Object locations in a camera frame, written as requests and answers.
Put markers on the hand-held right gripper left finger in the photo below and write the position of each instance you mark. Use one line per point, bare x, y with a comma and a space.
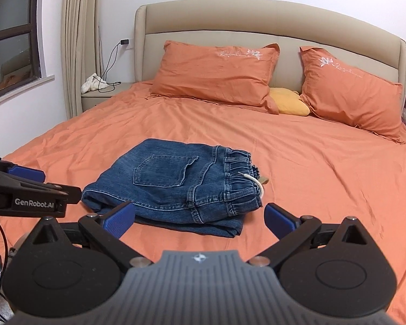
120, 220

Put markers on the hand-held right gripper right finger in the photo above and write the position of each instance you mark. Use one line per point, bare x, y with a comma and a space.
279, 221

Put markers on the beige curtain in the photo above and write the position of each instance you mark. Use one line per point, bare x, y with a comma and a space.
79, 40

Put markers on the orange bed sheet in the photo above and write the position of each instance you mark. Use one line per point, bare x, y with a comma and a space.
324, 176

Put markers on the black wall charger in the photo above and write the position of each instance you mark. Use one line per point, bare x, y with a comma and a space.
124, 42

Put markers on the yellow cushion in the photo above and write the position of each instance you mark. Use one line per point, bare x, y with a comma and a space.
289, 103

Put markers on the blue denim pants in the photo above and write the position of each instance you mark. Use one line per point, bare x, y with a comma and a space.
165, 182

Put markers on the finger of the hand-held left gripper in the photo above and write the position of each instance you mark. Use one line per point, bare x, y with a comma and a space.
27, 175

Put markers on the orange pillow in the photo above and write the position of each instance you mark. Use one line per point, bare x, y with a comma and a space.
352, 91
216, 74

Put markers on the beige nightstand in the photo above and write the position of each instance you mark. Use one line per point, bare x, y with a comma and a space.
101, 96

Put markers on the white cloth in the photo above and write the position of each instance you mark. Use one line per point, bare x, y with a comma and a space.
93, 83

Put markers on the dark framed window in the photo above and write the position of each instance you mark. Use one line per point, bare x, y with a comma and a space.
10, 34

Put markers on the beige padded headboard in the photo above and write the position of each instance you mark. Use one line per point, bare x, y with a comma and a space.
284, 23

